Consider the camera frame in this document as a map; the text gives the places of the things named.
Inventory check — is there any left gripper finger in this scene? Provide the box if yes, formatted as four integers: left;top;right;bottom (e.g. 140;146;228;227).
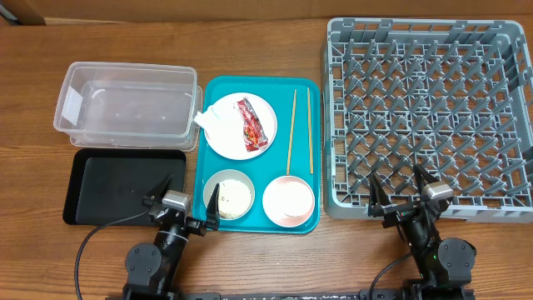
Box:
145;173;173;198
206;183;220;230

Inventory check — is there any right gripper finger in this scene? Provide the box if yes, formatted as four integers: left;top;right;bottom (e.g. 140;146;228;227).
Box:
413;164;437;195
369;173;391;207

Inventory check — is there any pile of rice grains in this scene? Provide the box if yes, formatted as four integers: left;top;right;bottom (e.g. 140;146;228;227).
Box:
218;179;252;219

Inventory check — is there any grey bowl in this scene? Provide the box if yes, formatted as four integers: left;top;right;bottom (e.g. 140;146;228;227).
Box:
203;169;255;220

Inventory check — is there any pink white bowl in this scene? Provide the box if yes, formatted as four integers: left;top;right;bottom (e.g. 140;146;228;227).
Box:
262;176;316;228

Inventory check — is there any large white round plate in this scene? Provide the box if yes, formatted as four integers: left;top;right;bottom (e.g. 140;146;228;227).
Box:
204;92;278;160

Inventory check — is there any red snack wrapper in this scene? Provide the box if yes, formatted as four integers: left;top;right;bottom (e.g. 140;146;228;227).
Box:
237;98;268;152

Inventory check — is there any white tissue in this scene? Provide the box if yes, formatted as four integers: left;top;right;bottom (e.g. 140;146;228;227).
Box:
193;106;221;133

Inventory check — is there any wooden chopstick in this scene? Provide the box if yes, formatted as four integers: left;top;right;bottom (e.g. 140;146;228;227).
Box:
286;89;297;176
306;87;314;174

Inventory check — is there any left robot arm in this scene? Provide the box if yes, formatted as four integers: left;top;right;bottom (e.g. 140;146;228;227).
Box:
122;175;221;299

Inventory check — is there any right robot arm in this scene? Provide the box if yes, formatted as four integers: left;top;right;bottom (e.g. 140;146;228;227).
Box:
367;164;477;299

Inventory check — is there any clear plastic waste bin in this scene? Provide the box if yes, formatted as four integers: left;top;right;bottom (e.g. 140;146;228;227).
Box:
53;62;203;152

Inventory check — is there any black plastic tray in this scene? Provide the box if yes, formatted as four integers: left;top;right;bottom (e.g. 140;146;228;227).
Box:
62;148;187;225

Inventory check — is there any grey plastic dish rack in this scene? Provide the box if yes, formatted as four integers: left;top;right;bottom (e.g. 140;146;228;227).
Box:
321;17;532;223

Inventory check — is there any teal plastic serving tray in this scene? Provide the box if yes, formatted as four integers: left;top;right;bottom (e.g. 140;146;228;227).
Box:
192;76;321;234

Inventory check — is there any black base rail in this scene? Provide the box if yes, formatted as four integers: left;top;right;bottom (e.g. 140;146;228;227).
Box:
105;289;476;300

